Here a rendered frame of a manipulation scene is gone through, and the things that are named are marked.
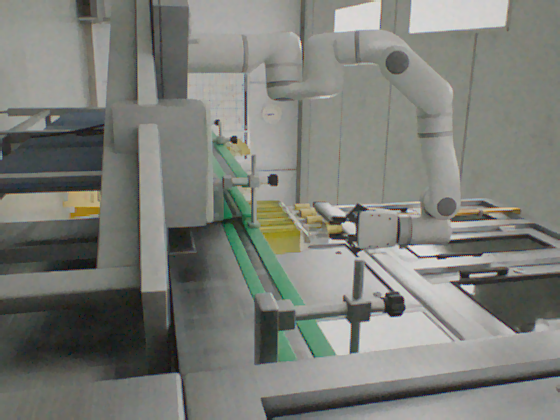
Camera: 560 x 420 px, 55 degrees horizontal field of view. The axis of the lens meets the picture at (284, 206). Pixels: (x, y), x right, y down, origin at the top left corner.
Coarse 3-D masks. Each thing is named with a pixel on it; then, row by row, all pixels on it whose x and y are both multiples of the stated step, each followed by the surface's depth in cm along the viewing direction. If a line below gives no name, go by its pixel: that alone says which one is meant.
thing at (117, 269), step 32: (128, 0) 136; (128, 32) 124; (128, 64) 114; (128, 96) 105; (128, 160) 92; (128, 192) 86; (128, 224) 81; (128, 256) 77; (0, 288) 69; (32, 288) 70; (64, 288) 71; (96, 288) 71; (128, 288) 72; (128, 320) 78
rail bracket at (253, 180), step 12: (252, 156) 118; (252, 168) 119; (228, 180) 118; (240, 180) 119; (252, 180) 119; (264, 180) 120; (276, 180) 120; (252, 192) 121; (252, 204) 121; (252, 216) 122
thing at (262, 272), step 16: (224, 224) 124; (240, 224) 126; (240, 240) 115; (256, 240) 114; (240, 256) 105; (256, 256) 106; (272, 256) 105; (256, 272) 98; (272, 272) 98; (256, 288) 91; (272, 288) 92; (288, 288) 91; (304, 304) 85; (304, 320) 80; (288, 336) 76; (304, 336) 76; (320, 336) 76; (288, 352) 71; (304, 352) 72; (320, 352) 72
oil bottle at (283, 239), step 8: (264, 232) 124; (272, 232) 124; (280, 232) 124; (288, 232) 125; (296, 232) 125; (304, 232) 126; (272, 240) 124; (280, 240) 125; (288, 240) 125; (296, 240) 126; (304, 240) 126; (272, 248) 125; (280, 248) 125; (288, 248) 126; (296, 248) 126; (304, 248) 127
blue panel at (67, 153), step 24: (72, 120) 230; (96, 120) 232; (24, 144) 170; (48, 144) 171; (72, 144) 172; (96, 144) 172; (0, 168) 135; (24, 168) 136; (48, 168) 136; (72, 168) 137; (96, 168) 137
